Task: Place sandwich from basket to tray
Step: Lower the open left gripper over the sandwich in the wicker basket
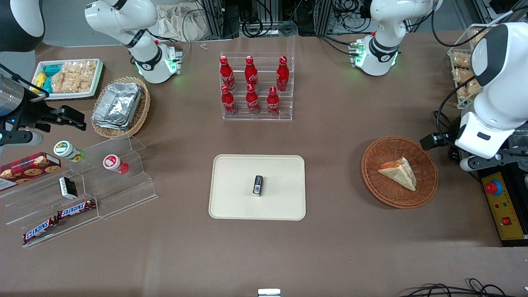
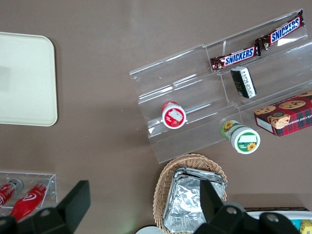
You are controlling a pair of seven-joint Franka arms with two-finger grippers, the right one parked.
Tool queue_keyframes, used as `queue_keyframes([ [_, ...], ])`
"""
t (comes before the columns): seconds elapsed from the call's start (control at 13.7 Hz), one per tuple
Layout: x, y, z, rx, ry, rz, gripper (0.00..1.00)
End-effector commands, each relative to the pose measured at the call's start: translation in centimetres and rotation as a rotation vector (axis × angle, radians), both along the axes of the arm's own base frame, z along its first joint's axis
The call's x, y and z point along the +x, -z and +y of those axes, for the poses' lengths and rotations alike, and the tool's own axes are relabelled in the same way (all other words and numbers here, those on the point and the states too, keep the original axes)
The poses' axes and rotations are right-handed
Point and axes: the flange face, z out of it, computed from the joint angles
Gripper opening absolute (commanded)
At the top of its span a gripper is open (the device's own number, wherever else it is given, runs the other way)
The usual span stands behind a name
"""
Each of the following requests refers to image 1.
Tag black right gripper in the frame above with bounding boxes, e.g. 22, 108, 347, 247
15, 94, 87, 133

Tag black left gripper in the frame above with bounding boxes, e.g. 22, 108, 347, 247
420, 133, 457, 151

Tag triangle sandwich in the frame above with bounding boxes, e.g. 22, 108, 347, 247
378, 157, 417, 192

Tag white rectangular snack tray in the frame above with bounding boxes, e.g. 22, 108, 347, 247
31, 58, 104, 101

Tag brown wicker basket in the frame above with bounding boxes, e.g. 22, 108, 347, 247
361, 136, 439, 210

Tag light oval wicker basket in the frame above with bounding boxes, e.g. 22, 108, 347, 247
90, 76, 151, 140

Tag beige plastic tray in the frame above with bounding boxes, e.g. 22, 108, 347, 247
208, 154, 306, 221

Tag clear rice cracker bag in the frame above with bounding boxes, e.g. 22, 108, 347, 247
50, 70, 80, 94
62, 61, 98, 93

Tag yellow snack packet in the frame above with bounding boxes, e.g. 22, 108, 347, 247
32, 72, 48, 94

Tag stacked aluminium foil containers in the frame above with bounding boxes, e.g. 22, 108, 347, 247
91, 82, 143, 131

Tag bagged bread snack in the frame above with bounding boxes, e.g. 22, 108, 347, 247
451, 53, 473, 70
455, 80, 483, 104
453, 68, 476, 86

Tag red cookie box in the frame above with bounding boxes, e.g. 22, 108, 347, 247
0, 152, 62, 192

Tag brown Snickers bar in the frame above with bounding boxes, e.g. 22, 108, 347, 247
22, 216, 60, 245
57, 199, 97, 219

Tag clear acrylic step shelf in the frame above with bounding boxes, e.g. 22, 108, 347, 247
0, 135, 159, 249

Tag yellow emergency stop box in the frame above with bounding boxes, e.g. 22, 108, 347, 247
480, 172, 528, 247

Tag beige cloth bag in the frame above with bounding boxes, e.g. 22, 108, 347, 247
156, 3, 212, 42

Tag red cola bottle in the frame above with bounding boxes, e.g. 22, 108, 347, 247
245, 84, 261, 116
244, 56, 259, 90
266, 87, 281, 116
219, 56, 236, 92
276, 56, 290, 92
221, 85, 238, 116

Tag clear acrylic bottle rack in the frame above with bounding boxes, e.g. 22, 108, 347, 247
219, 52, 295, 122

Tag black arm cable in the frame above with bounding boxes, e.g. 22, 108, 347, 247
431, 74, 479, 146

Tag wire basket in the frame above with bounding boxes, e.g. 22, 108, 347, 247
447, 24, 500, 110

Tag black floor cables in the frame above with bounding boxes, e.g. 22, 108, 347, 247
397, 278, 519, 297

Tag coiled black cable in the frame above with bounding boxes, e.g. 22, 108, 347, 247
241, 16, 265, 38

